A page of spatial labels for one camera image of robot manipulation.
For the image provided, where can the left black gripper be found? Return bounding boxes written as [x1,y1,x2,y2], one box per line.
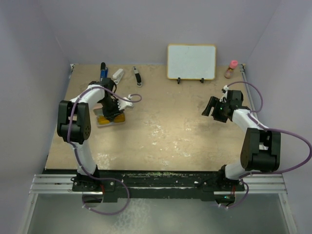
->
[99,97,123,122]

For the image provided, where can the orange sunglasses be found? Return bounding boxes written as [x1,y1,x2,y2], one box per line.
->
[97,114,125,126]

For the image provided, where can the pink glasses case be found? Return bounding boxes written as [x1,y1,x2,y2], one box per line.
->
[93,104,125,128]

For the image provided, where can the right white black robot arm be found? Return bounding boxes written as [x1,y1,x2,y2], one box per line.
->
[202,90,281,191]

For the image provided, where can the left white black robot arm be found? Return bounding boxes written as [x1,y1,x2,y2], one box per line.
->
[57,78,132,191]

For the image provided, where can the white stapler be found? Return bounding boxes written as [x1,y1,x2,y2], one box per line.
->
[113,68,124,84]

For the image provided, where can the blue black stapler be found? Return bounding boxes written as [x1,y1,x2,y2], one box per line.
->
[99,62,108,81]

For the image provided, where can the pink capped small bottle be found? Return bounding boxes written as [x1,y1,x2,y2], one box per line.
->
[224,60,238,78]

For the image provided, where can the small whiteboard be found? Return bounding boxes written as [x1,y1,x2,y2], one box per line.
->
[167,43,216,82]

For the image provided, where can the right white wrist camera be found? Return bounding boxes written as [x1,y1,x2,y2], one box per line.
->
[219,85,229,103]

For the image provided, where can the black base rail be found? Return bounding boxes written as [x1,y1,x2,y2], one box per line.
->
[71,170,245,202]

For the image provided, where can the aluminium frame rail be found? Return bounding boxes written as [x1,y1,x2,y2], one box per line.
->
[29,63,298,234]

